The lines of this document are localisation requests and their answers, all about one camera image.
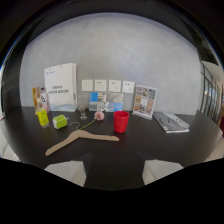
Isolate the pink artificial flower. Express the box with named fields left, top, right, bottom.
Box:
left=79, top=110, right=106, bottom=131

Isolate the grey magazine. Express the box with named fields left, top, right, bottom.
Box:
left=152, top=110, right=191, bottom=134

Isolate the white paper bag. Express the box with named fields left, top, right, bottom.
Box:
left=43, top=62, right=79, bottom=113

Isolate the wooden clothes hanger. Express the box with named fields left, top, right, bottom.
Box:
left=44, top=121, right=120, bottom=157

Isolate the white wall switch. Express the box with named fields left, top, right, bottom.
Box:
left=81, top=79, right=94, bottom=92

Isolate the blue and grey booklet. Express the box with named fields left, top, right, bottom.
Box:
left=88, top=91, right=124, bottom=113

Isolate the white wall socket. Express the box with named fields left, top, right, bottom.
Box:
left=94, top=79, right=108, bottom=92
left=108, top=79, right=122, bottom=93
left=121, top=80, right=135, bottom=95

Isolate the green and white box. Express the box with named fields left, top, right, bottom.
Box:
left=52, top=114, right=69, bottom=130

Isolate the red plastic cup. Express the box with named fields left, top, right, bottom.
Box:
left=113, top=110, right=130, bottom=134

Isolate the clear stemmed glass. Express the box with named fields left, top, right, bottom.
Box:
left=77, top=94, right=89, bottom=121

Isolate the clear bottle with dark label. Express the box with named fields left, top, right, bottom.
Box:
left=39, top=86, right=51, bottom=114

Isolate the orange snack packet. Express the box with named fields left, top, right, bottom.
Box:
left=31, top=86, right=43, bottom=116

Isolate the acrylic menu stand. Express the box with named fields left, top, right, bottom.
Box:
left=131, top=83, right=158, bottom=121

